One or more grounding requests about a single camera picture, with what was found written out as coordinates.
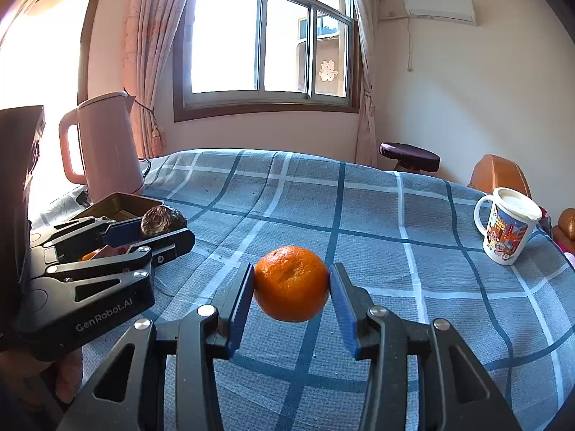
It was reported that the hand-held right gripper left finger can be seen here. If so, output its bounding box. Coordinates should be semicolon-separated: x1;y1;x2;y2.
56;261;256;431

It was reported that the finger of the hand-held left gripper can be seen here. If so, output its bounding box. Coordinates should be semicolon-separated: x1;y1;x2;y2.
29;216;149;252
42;228;196;279

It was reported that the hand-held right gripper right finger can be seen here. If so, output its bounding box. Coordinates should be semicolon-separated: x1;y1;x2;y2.
329;263;524;431

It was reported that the pink metal tin box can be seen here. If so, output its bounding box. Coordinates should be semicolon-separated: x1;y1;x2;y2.
76;192;165;261

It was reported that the large orange mandarin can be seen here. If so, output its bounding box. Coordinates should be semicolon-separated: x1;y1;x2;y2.
253;245;331;323

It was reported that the person's left hand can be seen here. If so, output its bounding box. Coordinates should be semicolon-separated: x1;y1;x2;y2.
45;348;85;407

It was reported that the blue plaid blanket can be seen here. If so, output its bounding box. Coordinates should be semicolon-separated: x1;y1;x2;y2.
29;148;575;431

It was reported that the pink electric kettle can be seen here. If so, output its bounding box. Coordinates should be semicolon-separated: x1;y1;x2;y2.
58;91;145;205

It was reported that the wooden stool purple cushion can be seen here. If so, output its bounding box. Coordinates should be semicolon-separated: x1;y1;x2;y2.
378;142;441;173

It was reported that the white cartoon print mug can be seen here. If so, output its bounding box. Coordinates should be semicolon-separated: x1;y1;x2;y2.
474;187;543;267

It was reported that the wide pink curtain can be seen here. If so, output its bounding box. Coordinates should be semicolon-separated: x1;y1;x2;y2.
122;0;201;160

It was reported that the brown leather armchair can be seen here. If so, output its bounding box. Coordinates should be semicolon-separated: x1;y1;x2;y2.
467;154;533;198

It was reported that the white mug lid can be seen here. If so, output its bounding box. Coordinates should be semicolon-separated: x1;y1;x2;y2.
493;187;543;222

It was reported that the narrow pink curtain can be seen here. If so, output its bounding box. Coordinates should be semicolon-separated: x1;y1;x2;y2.
348;0;382;167

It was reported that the brown leather sofa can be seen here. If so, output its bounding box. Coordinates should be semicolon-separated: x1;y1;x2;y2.
552;209;575;252

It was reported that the white air conditioner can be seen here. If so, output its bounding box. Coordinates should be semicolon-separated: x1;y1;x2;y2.
403;0;478;26

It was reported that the dark curtain tieback cord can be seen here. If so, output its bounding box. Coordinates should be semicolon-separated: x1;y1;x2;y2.
132;99;165;144

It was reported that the wooden frame sliding window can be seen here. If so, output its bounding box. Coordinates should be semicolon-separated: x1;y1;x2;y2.
173;0;362;123

